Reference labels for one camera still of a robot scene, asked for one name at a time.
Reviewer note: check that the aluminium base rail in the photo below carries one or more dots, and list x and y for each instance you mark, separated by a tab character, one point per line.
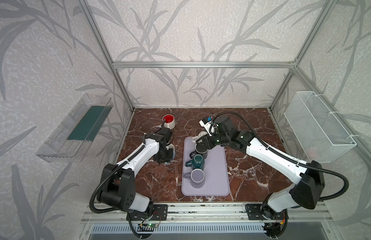
210	212

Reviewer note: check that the aluminium frame crossbar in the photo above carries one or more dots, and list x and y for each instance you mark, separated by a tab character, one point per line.
244	65

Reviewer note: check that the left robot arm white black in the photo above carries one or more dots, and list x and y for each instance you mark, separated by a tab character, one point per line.
116	190

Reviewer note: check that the clear plastic wall bin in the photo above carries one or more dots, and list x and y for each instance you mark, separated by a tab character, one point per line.
57	149

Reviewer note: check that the white wire mesh basket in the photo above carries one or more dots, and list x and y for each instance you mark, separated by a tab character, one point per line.
321	135

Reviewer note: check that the white mug red interior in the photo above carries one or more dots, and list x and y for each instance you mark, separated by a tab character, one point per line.
169	121

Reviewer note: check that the white octagonal mug upside down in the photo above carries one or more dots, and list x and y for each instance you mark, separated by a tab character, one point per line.
201	134

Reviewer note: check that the black mug white rim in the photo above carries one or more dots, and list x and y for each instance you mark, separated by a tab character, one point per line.
200	149

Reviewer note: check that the green circuit board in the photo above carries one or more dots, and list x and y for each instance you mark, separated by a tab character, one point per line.
149	226

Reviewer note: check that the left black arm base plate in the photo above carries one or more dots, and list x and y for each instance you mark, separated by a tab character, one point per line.
156	212

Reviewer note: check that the lavender purple mug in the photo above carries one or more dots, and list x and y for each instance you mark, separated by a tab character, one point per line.
196	178

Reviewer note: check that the dark green mug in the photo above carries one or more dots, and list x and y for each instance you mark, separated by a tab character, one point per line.
197	162

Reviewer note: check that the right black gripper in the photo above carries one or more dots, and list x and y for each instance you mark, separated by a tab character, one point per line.
205	140

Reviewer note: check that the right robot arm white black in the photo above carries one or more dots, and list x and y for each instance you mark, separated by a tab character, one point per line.
307	178

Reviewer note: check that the lavender rectangular tray mat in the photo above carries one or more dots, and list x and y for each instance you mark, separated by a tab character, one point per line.
216	182

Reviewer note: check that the green pad in bin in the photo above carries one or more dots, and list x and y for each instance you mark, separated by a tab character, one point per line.
89	126

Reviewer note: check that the light blue mug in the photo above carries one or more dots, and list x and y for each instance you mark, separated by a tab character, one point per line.
172	151

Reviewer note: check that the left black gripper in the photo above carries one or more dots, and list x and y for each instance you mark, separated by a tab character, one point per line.
166	150

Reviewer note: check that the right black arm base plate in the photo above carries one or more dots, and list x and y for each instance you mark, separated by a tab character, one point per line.
257	211

